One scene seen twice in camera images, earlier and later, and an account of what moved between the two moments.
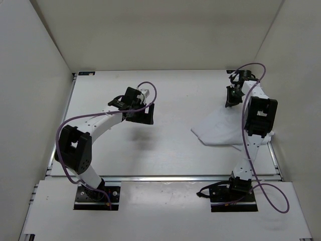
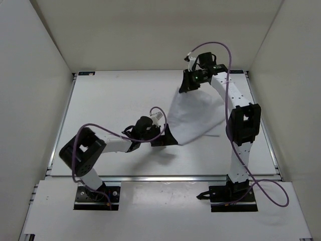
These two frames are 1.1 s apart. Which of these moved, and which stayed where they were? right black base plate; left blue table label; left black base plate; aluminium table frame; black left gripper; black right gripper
Moved: black left gripper; black right gripper
Stayed: left blue table label; right black base plate; aluminium table frame; left black base plate
